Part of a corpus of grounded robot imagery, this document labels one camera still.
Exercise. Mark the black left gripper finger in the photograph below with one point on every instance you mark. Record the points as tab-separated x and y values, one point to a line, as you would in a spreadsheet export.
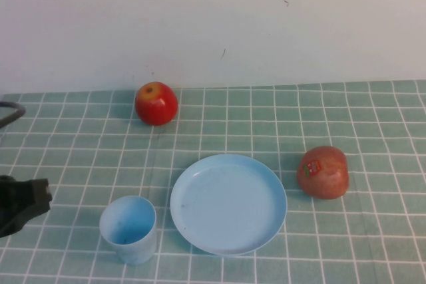
26	201

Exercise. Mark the light blue plastic cup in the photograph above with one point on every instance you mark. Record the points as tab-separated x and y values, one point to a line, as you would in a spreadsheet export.
129	230

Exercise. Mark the light blue plastic plate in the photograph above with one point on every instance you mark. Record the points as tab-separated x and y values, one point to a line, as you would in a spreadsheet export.
229	204

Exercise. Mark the shiny red yellow-topped apple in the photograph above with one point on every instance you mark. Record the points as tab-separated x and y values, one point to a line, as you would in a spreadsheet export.
156	104

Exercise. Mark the green white grid tablecloth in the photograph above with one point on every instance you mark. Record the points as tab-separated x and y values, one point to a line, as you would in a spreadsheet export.
233	124

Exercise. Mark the pale red apple with sticker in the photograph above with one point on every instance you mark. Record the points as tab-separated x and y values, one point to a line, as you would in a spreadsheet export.
324	174

